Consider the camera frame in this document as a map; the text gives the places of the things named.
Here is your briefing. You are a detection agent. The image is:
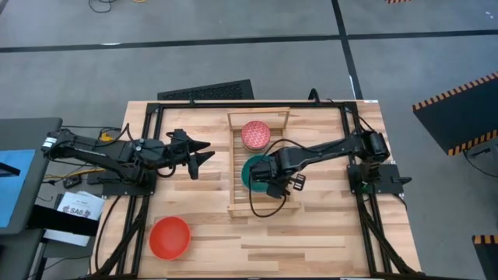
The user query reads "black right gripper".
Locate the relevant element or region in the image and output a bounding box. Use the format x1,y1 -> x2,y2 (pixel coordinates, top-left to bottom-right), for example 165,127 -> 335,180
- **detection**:
248,149 -> 308,200

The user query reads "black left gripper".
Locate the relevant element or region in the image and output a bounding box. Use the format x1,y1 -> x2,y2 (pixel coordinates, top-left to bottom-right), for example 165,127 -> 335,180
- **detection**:
163,129 -> 216,180

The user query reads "teal bowl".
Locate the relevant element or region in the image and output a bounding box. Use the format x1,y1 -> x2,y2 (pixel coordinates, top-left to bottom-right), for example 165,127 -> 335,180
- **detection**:
240,154 -> 275,194

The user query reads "red patterned bowl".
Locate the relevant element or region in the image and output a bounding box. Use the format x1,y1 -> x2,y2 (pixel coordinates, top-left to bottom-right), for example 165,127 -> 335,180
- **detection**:
240,120 -> 272,151

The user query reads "light wooden slatted shelf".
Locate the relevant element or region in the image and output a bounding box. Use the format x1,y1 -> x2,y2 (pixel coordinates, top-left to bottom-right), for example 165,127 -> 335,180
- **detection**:
226,107 -> 303,219

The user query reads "black floor vent grille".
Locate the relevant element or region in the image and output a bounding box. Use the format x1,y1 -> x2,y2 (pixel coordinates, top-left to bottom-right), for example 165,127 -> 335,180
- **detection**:
156,79 -> 255,101

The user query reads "bowl white outside orange inside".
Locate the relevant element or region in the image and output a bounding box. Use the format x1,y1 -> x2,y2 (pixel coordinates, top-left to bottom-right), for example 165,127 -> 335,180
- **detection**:
149,215 -> 192,261

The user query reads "small black device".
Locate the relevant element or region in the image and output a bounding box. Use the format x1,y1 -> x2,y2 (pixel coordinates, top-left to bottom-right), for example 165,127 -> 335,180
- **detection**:
62,175 -> 82,190

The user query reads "printed white paper sheet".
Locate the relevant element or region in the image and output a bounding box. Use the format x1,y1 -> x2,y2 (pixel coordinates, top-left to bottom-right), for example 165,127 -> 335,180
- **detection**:
56,191 -> 106,222

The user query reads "plain white paper sheet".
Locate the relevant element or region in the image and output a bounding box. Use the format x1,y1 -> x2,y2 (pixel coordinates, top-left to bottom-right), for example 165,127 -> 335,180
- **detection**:
42,228 -> 93,247

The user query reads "grey desk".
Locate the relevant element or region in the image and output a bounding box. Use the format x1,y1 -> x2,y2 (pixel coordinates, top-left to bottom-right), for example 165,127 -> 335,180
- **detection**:
0,117 -> 63,236

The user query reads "blue flat screen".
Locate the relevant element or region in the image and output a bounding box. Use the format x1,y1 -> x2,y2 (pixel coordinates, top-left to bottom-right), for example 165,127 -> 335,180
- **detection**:
0,149 -> 36,229

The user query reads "black platform hazard-striped edge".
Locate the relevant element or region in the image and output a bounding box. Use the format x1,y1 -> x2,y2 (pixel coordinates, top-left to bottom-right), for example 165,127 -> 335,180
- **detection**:
472,234 -> 498,280
412,72 -> 498,156

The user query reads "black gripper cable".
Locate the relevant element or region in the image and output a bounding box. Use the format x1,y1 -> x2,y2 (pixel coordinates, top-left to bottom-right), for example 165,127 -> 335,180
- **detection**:
247,138 -> 307,219

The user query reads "black aluminium extrusion frame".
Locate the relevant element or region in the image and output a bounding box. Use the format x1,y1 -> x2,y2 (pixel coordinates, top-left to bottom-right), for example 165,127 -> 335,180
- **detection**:
91,100 -> 425,280

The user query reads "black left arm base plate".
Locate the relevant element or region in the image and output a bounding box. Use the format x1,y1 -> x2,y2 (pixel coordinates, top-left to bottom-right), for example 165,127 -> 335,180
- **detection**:
101,170 -> 157,197

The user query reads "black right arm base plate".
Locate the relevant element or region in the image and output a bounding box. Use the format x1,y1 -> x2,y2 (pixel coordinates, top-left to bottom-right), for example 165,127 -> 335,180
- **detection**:
346,163 -> 412,194

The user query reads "yellow cable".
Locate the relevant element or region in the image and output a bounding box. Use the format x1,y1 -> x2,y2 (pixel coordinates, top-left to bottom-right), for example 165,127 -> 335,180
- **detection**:
43,166 -> 106,183

